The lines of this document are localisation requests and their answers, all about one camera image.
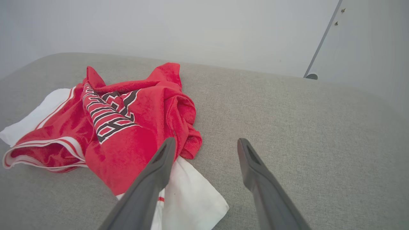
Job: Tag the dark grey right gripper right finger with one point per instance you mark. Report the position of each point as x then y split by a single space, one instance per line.
268 198

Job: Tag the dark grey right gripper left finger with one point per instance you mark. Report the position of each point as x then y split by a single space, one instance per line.
143 195

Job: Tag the red and white shirt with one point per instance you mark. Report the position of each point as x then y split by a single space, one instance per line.
143 121

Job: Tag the grey fabric sofa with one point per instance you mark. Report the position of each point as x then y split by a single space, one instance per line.
303 143

